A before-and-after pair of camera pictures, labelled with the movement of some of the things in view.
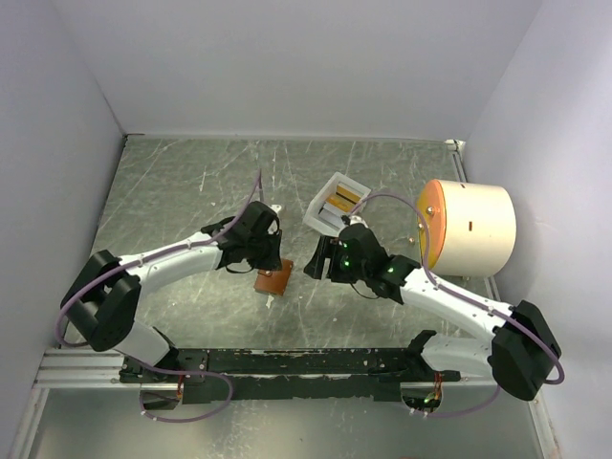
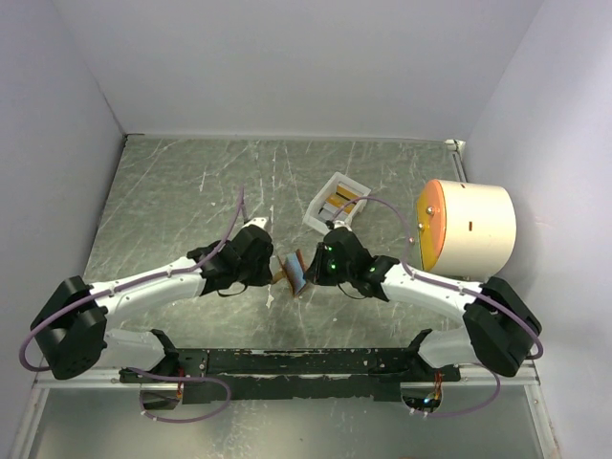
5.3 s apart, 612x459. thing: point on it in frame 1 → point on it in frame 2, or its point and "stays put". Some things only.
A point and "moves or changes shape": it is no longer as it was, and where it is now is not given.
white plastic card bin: x=338 y=198 stays put
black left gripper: x=274 y=260 → x=265 y=275
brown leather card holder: x=273 y=281 moves or changes shape
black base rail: x=289 y=374 stays put
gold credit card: x=340 y=203 stays put
